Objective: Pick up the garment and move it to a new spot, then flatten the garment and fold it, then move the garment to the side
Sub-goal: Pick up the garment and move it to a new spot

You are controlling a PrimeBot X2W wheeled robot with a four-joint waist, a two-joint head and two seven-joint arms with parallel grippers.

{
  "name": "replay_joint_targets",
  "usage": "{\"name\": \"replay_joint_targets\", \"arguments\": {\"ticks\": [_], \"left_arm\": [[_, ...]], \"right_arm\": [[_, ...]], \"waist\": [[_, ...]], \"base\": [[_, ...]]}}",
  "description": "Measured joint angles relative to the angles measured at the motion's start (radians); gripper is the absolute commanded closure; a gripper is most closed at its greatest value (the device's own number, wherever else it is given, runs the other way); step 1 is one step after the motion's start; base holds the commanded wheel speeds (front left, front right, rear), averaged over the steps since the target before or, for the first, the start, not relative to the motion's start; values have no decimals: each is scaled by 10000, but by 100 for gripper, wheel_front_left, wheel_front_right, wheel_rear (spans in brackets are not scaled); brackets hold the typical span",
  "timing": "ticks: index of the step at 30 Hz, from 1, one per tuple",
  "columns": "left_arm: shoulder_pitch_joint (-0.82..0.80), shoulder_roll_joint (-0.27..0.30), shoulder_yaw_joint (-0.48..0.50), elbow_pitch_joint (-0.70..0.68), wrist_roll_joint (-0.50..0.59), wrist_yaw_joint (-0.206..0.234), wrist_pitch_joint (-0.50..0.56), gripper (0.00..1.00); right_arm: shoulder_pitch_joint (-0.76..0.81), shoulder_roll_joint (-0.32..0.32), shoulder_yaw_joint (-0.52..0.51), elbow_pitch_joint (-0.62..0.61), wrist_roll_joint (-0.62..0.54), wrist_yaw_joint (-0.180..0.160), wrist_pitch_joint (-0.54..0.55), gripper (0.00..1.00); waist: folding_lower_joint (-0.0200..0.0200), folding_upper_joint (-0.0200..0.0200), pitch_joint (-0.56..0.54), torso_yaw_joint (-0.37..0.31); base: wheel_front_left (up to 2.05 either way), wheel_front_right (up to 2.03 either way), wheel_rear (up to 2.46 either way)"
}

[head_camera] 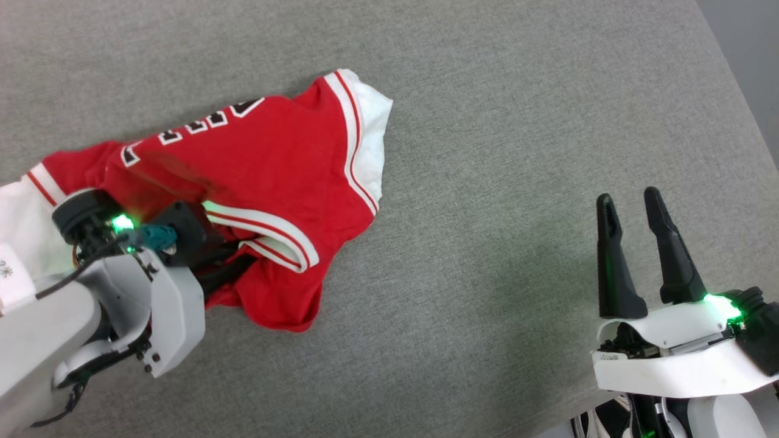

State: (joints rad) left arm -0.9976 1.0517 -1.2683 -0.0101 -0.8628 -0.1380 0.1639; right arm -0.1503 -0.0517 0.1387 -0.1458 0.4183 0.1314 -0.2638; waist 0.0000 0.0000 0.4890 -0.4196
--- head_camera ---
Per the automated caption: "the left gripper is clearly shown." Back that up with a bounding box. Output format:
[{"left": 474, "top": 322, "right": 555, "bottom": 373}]
[{"left": 159, "top": 201, "right": 257, "bottom": 300}]

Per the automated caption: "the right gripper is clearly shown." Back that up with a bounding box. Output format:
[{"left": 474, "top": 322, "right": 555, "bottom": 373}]
[{"left": 592, "top": 187, "right": 779, "bottom": 400}]

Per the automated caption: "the red white sports jersey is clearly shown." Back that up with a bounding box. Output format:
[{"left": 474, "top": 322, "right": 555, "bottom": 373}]
[{"left": 0, "top": 68, "right": 393, "bottom": 333}]

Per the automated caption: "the teal cable connector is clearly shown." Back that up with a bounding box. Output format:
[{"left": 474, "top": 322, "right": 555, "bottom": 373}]
[{"left": 129, "top": 224, "right": 178, "bottom": 255}]

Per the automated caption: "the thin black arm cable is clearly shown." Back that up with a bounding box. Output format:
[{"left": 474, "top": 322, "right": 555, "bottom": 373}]
[{"left": 35, "top": 234, "right": 147, "bottom": 300}]

